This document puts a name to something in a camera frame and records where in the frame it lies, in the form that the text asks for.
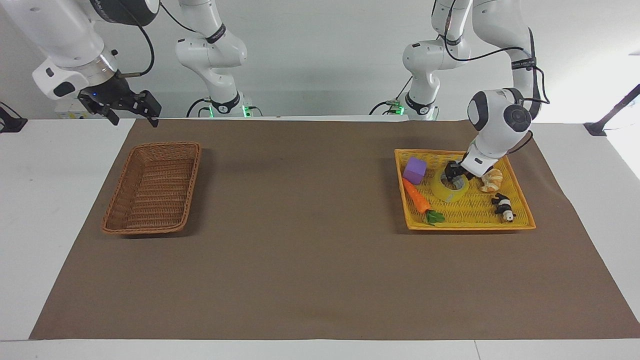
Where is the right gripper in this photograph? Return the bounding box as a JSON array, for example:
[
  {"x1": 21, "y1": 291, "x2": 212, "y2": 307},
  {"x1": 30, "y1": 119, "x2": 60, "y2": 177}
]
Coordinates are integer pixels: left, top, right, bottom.
[{"x1": 78, "y1": 72, "x2": 163, "y2": 128}]

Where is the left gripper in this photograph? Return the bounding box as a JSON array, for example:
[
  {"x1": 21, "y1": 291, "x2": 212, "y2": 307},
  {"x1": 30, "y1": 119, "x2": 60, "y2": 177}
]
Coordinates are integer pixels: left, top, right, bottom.
[{"x1": 444, "y1": 161, "x2": 476, "y2": 191}]

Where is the yellowish clear tape roll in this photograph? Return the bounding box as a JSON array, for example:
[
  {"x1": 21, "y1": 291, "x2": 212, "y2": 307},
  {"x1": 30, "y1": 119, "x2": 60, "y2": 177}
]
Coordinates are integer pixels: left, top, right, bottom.
[{"x1": 432, "y1": 167, "x2": 471, "y2": 203}]

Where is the yellow woven basket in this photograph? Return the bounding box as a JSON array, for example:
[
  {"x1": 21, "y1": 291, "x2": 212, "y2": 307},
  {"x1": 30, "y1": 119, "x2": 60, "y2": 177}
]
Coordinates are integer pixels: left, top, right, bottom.
[{"x1": 394, "y1": 148, "x2": 537, "y2": 232}]

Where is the brown wicker basket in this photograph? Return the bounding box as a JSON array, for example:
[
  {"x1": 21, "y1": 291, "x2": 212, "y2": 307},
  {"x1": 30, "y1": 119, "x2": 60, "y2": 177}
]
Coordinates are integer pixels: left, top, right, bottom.
[{"x1": 102, "y1": 142, "x2": 203, "y2": 236}]

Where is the toy croissant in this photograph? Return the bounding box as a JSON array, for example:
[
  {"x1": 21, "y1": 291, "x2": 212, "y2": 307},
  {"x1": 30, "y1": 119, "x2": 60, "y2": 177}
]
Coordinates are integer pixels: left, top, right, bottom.
[{"x1": 480, "y1": 168, "x2": 504, "y2": 194}]

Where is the purple cube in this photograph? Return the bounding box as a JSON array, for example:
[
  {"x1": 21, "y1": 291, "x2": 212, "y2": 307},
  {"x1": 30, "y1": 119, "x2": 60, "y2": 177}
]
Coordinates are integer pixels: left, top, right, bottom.
[{"x1": 402, "y1": 156, "x2": 428, "y2": 185}]

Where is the orange toy carrot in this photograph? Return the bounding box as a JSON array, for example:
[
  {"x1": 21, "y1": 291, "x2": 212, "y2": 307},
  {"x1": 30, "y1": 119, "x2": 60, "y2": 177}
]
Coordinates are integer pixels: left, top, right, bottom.
[{"x1": 402, "y1": 177, "x2": 446, "y2": 227}]

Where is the black and white toy panda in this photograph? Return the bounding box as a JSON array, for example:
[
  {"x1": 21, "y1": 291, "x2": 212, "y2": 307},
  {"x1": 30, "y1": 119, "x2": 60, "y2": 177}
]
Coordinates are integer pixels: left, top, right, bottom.
[{"x1": 491, "y1": 193, "x2": 517, "y2": 223}]

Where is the black stand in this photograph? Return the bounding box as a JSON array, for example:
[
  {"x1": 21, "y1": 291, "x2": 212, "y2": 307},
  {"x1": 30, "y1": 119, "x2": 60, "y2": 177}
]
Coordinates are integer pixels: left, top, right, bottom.
[
  {"x1": 0, "y1": 102, "x2": 29, "y2": 134},
  {"x1": 584, "y1": 83, "x2": 640, "y2": 137}
]

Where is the black cable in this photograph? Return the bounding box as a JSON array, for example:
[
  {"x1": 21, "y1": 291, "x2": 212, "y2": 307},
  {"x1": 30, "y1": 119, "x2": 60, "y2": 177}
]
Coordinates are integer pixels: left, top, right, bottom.
[
  {"x1": 442, "y1": 0, "x2": 551, "y2": 106},
  {"x1": 369, "y1": 75, "x2": 416, "y2": 116},
  {"x1": 119, "y1": 22, "x2": 156, "y2": 79},
  {"x1": 186, "y1": 97, "x2": 212, "y2": 119},
  {"x1": 159, "y1": 2, "x2": 198, "y2": 34}
]

